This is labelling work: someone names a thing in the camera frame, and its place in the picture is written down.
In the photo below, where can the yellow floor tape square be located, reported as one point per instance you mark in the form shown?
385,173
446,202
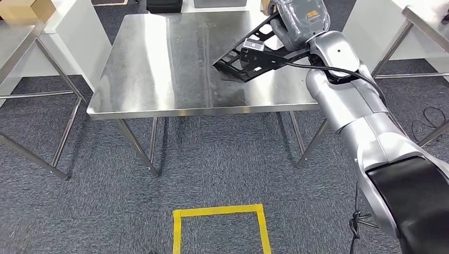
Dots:
217,210

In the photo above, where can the black case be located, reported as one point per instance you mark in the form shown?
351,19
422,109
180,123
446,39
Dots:
165,5

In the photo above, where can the long black plastic part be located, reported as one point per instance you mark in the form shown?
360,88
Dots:
228,68

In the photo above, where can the cardboard box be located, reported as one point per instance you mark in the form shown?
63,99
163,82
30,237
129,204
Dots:
21,8

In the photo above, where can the stainless steel workbench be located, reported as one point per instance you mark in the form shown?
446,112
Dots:
140,70

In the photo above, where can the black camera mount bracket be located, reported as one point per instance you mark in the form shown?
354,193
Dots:
259,61

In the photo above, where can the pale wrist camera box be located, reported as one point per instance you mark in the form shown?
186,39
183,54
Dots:
254,45

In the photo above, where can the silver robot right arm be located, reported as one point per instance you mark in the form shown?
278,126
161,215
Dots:
350,101

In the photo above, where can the grey tray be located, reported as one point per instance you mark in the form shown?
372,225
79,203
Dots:
219,2

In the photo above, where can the stainless steel table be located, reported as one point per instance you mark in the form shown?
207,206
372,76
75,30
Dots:
428,24
14,45

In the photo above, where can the white cabinet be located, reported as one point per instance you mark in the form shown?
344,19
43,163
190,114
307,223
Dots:
91,45
368,31

